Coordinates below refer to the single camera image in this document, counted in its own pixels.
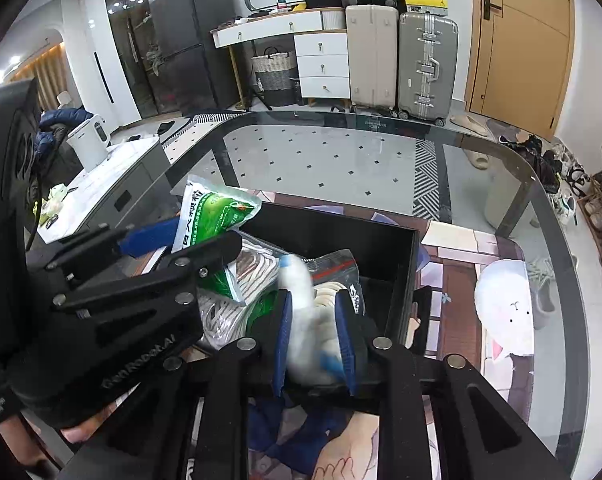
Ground grey marble side table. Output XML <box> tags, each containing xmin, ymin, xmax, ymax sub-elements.
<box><xmin>35</xmin><ymin>137</ymin><xmax>175</xmax><ymax>247</ymax></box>

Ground person's left hand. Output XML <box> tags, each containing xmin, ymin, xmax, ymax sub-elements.
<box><xmin>18</xmin><ymin>402</ymin><xmax>126</xmax><ymax>471</ymax></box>

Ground silver suitcase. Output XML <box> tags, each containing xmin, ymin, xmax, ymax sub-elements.
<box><xmin>395</xmin><ymin>11</ymin><xmax>460</xmax><ymax>128</ymax></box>

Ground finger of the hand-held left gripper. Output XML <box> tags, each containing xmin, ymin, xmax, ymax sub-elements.
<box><xmin>51</xmin><ymin>230</ymin><xmax>244</xmax><ymax>313</ymax></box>
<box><xmin>28</xmin><ymin>220</ymin><xmax>180</xmax><ymax>283</ymax></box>

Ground wooden door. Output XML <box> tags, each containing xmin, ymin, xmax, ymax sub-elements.
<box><xmin>462</xmin><ymin>0</ymin><xmax>578</xmax><ymax>142</ymax></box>

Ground tan curtains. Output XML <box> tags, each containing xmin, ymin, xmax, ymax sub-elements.
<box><xmin>15</xmin><ymin>41</ymin><xmax>75</xmax><ymax>112</ymax></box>

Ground white blue plush toy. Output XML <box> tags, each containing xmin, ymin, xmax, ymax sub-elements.
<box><xmin>278</xmin><ymin>254</ymin><xmax>350</xmax><ymax>387</ymax></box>

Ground black white striped rug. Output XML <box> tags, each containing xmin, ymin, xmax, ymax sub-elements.
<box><xmin>157</xmin><ymin>111</ymin><xmax>455</xmax><ymax>222</ymax></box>

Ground white cable bundle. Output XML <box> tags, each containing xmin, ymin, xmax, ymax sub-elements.
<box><xmin>195</xmin><ymin>237</ymin><xmax>302</xmax><ymax>355</ymax></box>

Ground dark glass cabinet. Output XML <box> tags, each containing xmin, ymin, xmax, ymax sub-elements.
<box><xmin>100</xmin><ymin>0</ymin><xmax>192</xmax><ymax>122</ymax></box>

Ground pile of floor shoes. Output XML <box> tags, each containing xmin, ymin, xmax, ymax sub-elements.
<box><xmin>496</xmin><ymin>130</ymin><xmax>593</xmax><ymax>227</ymax></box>

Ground printed cartoon desk mat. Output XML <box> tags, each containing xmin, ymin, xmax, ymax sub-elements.
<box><xmin>171</xmin><ymin>187</ymin><xmax>535</xmax><ymax>480</ymax></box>

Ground white electric kettle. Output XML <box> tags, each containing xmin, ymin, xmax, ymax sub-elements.
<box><xmin>66</xmin><ymin>113</ymin><xmax>111</xmax><ymax>171</ymax></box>

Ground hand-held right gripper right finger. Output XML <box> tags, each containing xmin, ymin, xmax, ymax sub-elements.
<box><xmin>333</xmin><ymin>292</ymin><xmax>577</xmax><ymax>480</ymax></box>

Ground beige suitcase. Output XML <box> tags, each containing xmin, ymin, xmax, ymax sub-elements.
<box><xmin>344</xmin><ymin>3</ymin><xmax>402</xmax><ymax>117</ymax></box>

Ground black refrigerator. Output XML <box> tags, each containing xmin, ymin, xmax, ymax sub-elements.
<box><xmin>146</xmin><ymin>0</ymin><xmax>243</xmax><ymax>117</ymax></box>

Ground woven laundry basket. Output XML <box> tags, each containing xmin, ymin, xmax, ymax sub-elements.
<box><xmin>251</xmin><ymin>46</ymin><xmax>300</xmax><ymax>108</ymax></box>

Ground beige slipper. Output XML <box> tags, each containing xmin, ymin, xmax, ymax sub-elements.
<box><xmin>448</xmin><ymin>113</ymin><xmax>490</xmax><ymax>137</ymax></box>

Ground white desk with drawers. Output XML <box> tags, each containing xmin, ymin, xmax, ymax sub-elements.
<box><xmin>210</xmin><ymin>7</ymin><xmax>353</xmax><ymax>109</ymax></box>

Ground green white packet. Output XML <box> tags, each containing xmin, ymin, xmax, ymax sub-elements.
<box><xmin>170</xmin><ymin>173</ymin><xmax>263</xmax><ymax>306</ymax></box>
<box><xmin>246</xmin><ymin>290</ymin><xmax>282</xmax><ymax>327</ymax></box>

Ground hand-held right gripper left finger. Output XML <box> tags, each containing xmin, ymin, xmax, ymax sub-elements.
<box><xmin>76</xmin><ymin>291</ymin><xmax>294</xmax><ymax>480</ymax></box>

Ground black cardboard box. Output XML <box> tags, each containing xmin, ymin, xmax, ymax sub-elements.
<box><xmin>181</xmin><ymin>201</ymin><xmax>423</xmax><ymax>403</ymax></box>

